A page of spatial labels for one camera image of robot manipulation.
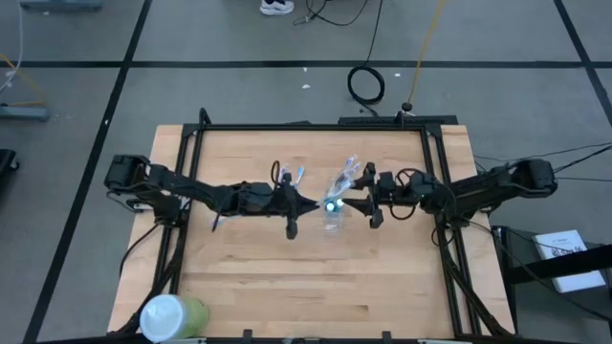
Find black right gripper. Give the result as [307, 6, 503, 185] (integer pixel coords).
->
[342, 161, 402, 230]

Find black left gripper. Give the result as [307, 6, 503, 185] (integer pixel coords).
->
[273, 172, 320, 240]

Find clear acrylic box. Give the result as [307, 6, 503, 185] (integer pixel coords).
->
[320, 180, 346, 233]

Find black bar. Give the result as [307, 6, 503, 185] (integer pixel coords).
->
[338, 114, 459, 127]

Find green wipes canister white lid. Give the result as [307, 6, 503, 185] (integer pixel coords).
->
[139, 293, 210, 344]

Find black side stand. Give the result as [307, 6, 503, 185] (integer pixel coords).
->
[491, 224, 612, 344]

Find person's white shoe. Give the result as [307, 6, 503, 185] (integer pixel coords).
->
[259, 0, 295, 16]

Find white paper box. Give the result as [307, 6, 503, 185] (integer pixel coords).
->
[532, 229, 607, 293]

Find wooden desk grey legs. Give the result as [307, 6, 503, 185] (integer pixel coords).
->
[0, 103, 51, 122]

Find black chair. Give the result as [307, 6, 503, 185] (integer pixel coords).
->
[0, 148, 21, 174]

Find grey desk foot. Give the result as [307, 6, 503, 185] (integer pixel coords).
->
[18, 0, 104, 12]

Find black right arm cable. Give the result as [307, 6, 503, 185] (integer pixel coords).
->
[394, 166, 425, 222]

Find black coiled hanging cable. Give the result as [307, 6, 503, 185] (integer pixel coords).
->
[347, 0, 386, 106]

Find yellow hanging cable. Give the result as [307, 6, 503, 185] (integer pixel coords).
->
[400, 0, 448, 114]

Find black floor cable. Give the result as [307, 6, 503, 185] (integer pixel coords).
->
[554, 175, 612, 183]
[293, 0, 370, 28]
[472, 141, 612, 166]

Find black power cable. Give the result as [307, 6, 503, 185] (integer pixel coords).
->
[477, 224, 612, 323]
[118, 222, 164, 280]

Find yellow floor cable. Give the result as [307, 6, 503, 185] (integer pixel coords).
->
[0, 52, 48, 108]

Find white floor cable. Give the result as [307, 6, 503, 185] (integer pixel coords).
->
[0, 0, 25, 94]

